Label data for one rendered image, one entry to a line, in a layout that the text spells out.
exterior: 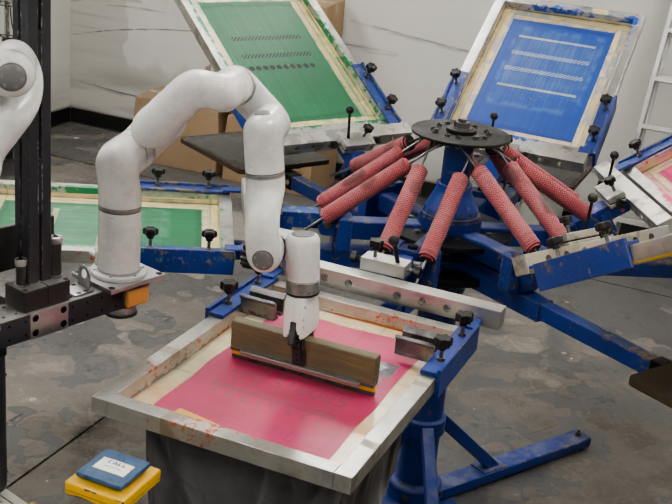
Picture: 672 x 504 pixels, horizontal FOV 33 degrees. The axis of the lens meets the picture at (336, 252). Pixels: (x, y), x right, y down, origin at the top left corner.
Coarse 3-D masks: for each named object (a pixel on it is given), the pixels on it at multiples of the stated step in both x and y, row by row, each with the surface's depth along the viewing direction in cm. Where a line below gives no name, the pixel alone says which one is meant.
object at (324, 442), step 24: (360, 336) 278; (384, 336) 279; (384, 360) 267; (408, 360) 268; (384, 384) 255; (360, 408) 244; (264, 432) 230; (288, 432) 231; (312, 432) 232; (336, 432) 233
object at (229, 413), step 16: (320, 320) 285; (320, 336) 276; (336, 336) 277; (224, 352) 263; (208, 368) 255; (224, 368) 255; (192, 384) 247; (208, 384) 248; (160, 400) 239; (176, 400) 240; (192, 400) 240; (208, 400) 241; (224, 400) 242; (208, 416) 235; (224, 416) 235; (240, 416) 236
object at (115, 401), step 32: (224, 320) 272; (384, 320) 284; (416, 320) 281; (160, 352) 252; (192, 352) 260; (128, 384) 237; (416, 384) 248; (128, 416) 228; (160, 416) 225; (384, 416) 234; (224, 448) 220; (256, 448) 217; (288, 448) 218; (384, 448) 226; (320, 480) 213; (352, 480) 211
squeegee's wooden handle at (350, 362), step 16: (240, 320) 257; (240, 336) 257; (256, 336) 255; (272, 336) 254; (288, 336) 252; (256, 352) 257; (272, 352) 255; (288, 352) 253; (320, 352) 250; (336, 352) 248; (352, 352) 247; (368, 352) 247; (320, 368) 251; (336, 368) 249; (352, 368) 248; (368, 368) 246; (368, 384) 247
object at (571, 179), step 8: (480, 160) 442; (544, 168) 439; (552, 168) 440; (592, 168) 449; (560, 176) 430; (568, 176) 431; (576, 176) 432; (584, 176) 436; (568, 184) 421; (576, 184) 423; (512, 192) 414; (512, 200) 411; (520, 200) 422
